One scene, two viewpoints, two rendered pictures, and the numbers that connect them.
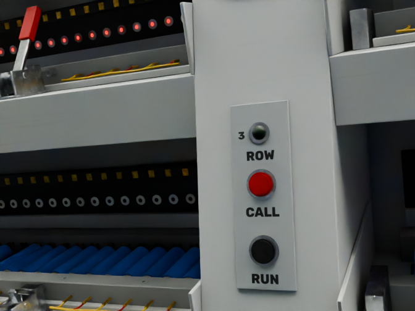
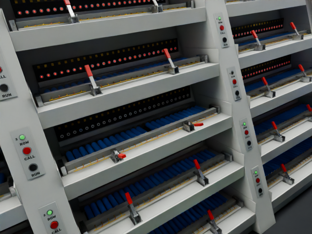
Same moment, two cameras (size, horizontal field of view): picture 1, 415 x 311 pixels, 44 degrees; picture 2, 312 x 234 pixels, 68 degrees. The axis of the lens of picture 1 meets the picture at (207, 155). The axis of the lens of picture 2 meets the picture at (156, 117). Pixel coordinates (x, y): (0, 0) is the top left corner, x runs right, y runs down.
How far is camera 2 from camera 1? 0.82 m
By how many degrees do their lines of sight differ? 51
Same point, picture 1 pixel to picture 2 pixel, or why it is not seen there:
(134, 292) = (204, 114)
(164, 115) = (213, 72)
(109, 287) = (199, 115)
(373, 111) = (242, 66)
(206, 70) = (221, 61)
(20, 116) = (183, 77)
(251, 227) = (234, 89)
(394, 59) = (244, 58)
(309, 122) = (237, 69)
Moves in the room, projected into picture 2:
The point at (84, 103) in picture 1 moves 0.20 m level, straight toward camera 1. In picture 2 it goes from (198, 72) to (262, 54)
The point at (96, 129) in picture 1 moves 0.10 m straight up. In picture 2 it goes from (200, 77) to (192, 48)
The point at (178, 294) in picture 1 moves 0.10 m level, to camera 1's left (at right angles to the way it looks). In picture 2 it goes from (212, 111) to (200, 118)
